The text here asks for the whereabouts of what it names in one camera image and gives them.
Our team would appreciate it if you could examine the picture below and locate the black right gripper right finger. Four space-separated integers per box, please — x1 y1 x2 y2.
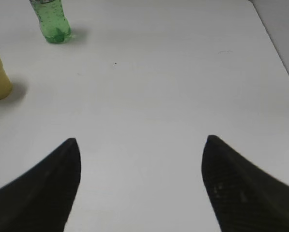
201 135 289 232

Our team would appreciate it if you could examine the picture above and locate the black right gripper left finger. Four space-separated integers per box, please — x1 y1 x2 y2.
0 138 81 232

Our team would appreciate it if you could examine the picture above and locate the green soda bottle yellow cap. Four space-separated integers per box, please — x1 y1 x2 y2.
30 0 71 44

